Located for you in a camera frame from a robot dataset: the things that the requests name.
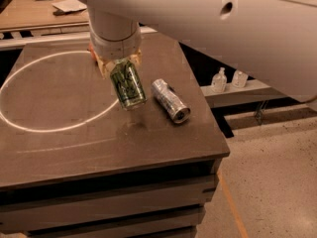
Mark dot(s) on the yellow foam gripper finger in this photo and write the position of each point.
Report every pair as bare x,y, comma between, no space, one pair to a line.
136,58
105,65

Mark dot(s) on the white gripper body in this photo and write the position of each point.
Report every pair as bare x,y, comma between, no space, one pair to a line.
115,48

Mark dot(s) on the green soda can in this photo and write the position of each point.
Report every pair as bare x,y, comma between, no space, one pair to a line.
127,84

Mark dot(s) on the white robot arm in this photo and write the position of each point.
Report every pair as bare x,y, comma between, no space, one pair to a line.
274,41

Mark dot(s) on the silver blue can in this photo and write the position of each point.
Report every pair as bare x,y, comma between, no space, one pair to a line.
169,100

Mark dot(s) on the red apple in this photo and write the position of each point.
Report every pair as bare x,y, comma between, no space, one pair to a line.
90,48

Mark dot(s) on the white paper sheets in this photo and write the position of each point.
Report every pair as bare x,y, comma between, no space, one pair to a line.
68,6

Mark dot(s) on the wooden workbench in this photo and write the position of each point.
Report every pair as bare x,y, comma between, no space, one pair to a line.
35,15

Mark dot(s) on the clear sanitizer bottle left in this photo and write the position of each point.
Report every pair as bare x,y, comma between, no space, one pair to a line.
219,81

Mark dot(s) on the clear sanitizer bottle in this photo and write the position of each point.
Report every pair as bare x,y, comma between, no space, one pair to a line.
239,79
219,81

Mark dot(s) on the dark wooden table cabinet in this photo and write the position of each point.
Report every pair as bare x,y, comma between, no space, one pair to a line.
74,164

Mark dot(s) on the clear sanitizer bottle right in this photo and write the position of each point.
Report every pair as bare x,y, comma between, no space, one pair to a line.
239,79

